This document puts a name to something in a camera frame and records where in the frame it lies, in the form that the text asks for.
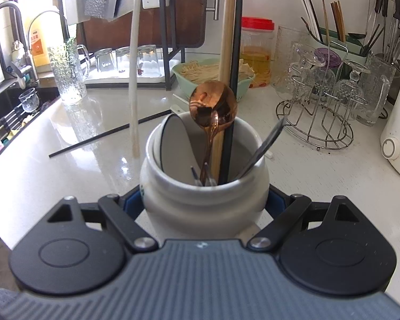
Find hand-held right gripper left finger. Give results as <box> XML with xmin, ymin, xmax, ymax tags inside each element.
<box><xmin>47</xmin><ymin>187</ymin><xmax>159</xmax><ymax>254</ymax></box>

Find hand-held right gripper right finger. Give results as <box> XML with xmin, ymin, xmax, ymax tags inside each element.
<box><xmin>247</xmin><ymin>187</ymin><xmax>362</xmax><ymax>253</ymax></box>

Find white ceramic mug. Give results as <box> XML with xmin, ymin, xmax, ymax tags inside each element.
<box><xmin>139</xmin><ymin>113</ymin><xmax>271</xmax><ymax>238</ymax></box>

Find black chopstick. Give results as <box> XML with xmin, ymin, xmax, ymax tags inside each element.
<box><xmin>218</xmin><ymin>0</ymin><xmax>245</xmax><ymax>185</ymax></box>
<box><xmin>49</xmin><ymin>113</ymin><xmax>170</xmax><ymax>158</ymax></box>

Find white ceramic spoon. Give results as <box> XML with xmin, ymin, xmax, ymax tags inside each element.
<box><xmin>158</xmin><ymin>114</ymin><xmax>201</xmax><ymax>181</ymax></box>

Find copper spoon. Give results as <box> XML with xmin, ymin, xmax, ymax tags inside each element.
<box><xmin>189</xmin><ymin>81</ymin><xmax>238</xmax><ymax>186</ymax></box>

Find white chopstick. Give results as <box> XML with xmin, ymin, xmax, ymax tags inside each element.
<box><xmin>128</xmin><ymin>0</ymin><xmax>146</xmax><ymax>159</ymax></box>

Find wooden chopstick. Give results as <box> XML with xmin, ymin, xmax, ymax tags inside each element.
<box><xmin>211</xmin><ymin>0</ymin><xmax>238</xmax><ymax>182</ymax></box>

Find hanging kitchen utensils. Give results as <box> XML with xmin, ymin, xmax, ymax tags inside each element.
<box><xmin>348</xmin><ymin>0</ymin><xmax>400</xmax><ymax>70</ymax></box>

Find clear glass pitcher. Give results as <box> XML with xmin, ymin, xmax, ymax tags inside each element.
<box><xmin>273</xmin><ymin>25</ymin><xmax>316</xmax><ymax>96</ymax></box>

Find crystal stem glass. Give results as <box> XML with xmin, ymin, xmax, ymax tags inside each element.
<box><xmin>291</xmin><ymin>43</ymin><xmax>334</xmax><ymax>98</ymax></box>
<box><xmin>333</xmin><ymin>60</ymin><xmax>371</xmax><ymax>108</ymax></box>

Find green plastic basket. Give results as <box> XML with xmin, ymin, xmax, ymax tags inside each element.
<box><xmin>171</xmin><ymin>58</ymin><xmax>256</xmax><ymax>102</ymax></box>

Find white drip tray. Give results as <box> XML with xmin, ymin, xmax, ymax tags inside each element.
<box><xmin>85</xmin><ymin>58</ymin><xmax>181</xmax><ymax>86</ymax></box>

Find upturned drinking glass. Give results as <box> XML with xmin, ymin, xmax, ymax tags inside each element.
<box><xmin>95</xmin><ymin>48</ymin><xmax>116</xmax><ymax>73</ymax></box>
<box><xmin>137</xmin><ymin>44</ymin><xmax>162</xmax><ymax>78</ymax></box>
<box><xmin>115</xmin><ymin>47</ymin><xmax>131</xmax><ymax>74</ymax></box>

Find tall textured glass mug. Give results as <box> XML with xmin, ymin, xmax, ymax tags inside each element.
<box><xmin>47</xmin><ymin>38</ymin><xmax>91</xmax><ymax>105</ymax></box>

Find crystal wine glass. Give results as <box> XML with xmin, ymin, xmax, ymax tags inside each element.
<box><xmin>18</xmin><ymin>87</ymin><xmax>40</xmax><ymax>113</ymax></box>

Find large clear glass mug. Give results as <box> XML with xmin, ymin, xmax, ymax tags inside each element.
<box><xmin>355</xmin><ymin>53</ymin><xmax>399</xmax><ymax>127</ymax></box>

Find red lid plastic jar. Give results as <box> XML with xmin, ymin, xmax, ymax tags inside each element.
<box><xmin>240</xmin><ymin>17</ymin><xmax>276</xmax><ymax>89</ymax></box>

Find dried noodles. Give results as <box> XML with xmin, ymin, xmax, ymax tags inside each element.
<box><xmin>180</xmin><ymin>59</ymin><xmax>254</xmax><ymax>85</ymax></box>

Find sink drain rack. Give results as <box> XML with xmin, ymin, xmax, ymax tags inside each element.
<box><xmin>0</xmin><ymin>103</ymin><xmax>31</xmax><ymax>138</ymax></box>

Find purple bowl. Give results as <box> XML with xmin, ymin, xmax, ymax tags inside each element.
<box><xmin>313</xmin><ymin>47</ymin><xmax>342</xmax><ymax>69</ymax></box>

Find black sink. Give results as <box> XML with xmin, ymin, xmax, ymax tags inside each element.
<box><xmin>0</xmin><ymin>85</ymin><xmax>61</xmax><ymax>168</ymax></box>

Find green utensil holder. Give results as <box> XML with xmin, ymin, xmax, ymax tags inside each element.
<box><xmin>307</xmin><ymin>30</ymin><xmax>381</xmax><ymax>68</ymax></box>

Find yellow detergent jug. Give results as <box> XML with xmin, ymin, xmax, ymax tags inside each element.
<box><xmin>30</xmin><ymin>17</ymin><xmax>59</xmax><ymax>69</ymax></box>

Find slim steel faucet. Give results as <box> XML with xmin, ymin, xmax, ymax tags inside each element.
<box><xmin>27</xmin><ymin>10</ymin><xmax>71</xmax><ymax>54</ymax></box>

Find bundle of chopsticks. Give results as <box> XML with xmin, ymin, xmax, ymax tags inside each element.
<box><xmin>298</xmin><ymin>0</ymin><xmax>348</xmax><ymax>46</ymax></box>

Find brown wooden cutting board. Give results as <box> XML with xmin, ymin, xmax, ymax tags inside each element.
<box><xmin>76</xmin><ymin>0</ymin><xmax>209</xmax><ymax>53</ymax></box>

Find tall steel faucet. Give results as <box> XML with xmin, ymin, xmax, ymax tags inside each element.
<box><xmin>0</xmin><ymin>2</ymin><xmax>33</xmax><ymax>71</ymax></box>

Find wire glass rack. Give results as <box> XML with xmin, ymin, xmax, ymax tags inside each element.
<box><xmin>275</xmin><ymin>51</ymin><xmax>354</xmax><ymax>151</ymax></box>

